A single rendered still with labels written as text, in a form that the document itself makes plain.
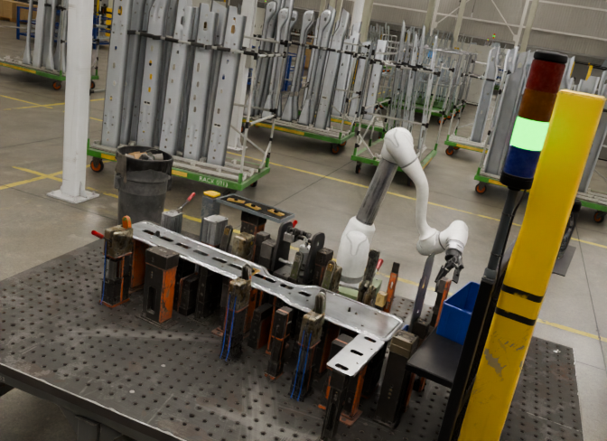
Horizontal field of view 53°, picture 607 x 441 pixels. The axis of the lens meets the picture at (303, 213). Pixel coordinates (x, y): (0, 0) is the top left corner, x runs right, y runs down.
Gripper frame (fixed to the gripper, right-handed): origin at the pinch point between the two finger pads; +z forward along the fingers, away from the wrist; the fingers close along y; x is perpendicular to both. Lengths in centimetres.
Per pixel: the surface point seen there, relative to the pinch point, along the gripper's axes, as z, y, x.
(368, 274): 35, 20, -48
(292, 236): 25, 1, -80
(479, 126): -756, -431, 253
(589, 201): -474, -236, 328
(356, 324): 61, 23, -48
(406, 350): 71, 41, -34
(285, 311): 64, 11, -72
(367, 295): 41, 15, -44
